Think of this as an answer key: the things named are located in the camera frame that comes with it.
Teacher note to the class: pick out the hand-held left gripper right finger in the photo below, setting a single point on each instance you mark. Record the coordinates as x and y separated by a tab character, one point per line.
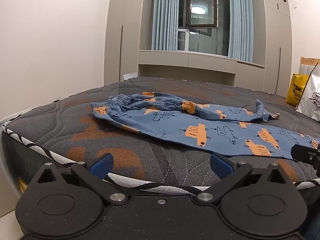
220	165

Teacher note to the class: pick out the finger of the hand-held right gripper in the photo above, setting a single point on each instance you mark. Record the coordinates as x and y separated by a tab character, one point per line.
303	152

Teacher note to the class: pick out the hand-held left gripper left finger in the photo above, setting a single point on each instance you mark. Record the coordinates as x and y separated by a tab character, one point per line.
101	165

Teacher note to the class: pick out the blue pants with orange print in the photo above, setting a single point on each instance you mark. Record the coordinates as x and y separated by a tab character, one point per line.
200	125

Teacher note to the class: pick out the grey and orange quilted mattress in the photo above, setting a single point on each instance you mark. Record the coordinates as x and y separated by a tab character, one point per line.
75	130

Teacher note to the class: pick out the white plastic bag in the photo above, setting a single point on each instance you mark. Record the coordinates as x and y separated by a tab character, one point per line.
310	97

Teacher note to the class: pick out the yellow shopping bag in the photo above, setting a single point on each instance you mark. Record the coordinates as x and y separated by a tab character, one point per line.
296	88

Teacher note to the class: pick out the grey padded headboard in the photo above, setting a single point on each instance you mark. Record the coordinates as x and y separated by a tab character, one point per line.
308	66

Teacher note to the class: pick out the white box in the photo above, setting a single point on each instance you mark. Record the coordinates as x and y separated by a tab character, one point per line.
130	76

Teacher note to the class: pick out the beige window seat cabinet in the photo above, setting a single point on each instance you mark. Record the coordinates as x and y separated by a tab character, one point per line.
187	63

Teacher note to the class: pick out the beige wardrobe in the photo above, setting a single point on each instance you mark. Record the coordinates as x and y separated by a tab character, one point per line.
123	27
271	45

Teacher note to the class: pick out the light blue curtain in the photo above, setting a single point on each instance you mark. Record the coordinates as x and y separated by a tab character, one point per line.
163	15
241	22

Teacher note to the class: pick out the window with open sash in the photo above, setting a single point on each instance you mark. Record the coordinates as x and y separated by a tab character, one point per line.
203	17

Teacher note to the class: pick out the white wall socket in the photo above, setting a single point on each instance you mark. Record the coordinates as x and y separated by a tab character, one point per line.
58	97

